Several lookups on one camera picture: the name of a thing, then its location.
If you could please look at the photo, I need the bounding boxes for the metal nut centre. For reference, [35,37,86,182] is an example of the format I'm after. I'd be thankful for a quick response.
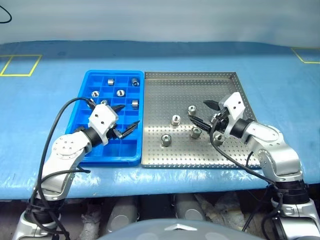
[189,127,202,140]

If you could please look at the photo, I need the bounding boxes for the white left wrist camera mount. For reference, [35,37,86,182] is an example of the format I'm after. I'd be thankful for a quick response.
[88,104,119,146]

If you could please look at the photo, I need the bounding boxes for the metal nut lower right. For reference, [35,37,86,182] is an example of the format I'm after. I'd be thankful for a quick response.
[213,133,225,146]

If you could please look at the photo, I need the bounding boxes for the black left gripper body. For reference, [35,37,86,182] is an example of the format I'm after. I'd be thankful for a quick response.
[106,127,123,141]

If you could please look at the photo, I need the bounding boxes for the grey robot torso shell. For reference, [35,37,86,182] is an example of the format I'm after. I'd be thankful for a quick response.
[97,218,253,240]

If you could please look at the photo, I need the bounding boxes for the blue plastic table cover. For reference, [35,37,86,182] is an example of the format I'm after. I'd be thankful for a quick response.
[0,39,320,201]

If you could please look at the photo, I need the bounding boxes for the blue compartment tray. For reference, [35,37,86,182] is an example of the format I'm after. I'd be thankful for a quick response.
[64,69,145,167]

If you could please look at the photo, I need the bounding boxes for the grey rounded cylinder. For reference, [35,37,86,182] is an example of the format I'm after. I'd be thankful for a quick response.
[173,193,206,222]
[107,197,139,235]

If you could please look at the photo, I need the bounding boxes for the thin black cable loop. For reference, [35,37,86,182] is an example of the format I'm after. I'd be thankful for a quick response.
[0,4,13,24]

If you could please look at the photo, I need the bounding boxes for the perforated metal tray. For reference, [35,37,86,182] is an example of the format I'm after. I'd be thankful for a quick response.
[141,71,262,169]

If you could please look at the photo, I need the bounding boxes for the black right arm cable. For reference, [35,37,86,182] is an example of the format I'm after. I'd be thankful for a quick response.
[209,113,286,232]

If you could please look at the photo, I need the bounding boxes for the metal nut middle left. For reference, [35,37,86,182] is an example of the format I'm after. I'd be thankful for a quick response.
[171,114,182,128]

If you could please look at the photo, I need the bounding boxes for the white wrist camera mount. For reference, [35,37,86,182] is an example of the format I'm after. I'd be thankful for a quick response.
[218,91,247,136]
[88,104,119,146]

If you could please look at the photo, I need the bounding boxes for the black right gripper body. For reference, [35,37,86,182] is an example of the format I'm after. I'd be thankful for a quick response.
[209,108,230,132]

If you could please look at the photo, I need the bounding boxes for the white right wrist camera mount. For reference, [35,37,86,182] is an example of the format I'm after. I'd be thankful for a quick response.
[218,91,247,136]

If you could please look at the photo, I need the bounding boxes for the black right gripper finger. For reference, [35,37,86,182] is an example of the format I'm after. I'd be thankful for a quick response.
[203,99,221,111]
[189,115,213,133]

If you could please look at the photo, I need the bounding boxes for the yellow tape outline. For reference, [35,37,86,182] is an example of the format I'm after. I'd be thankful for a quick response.
[0,54,43,77]

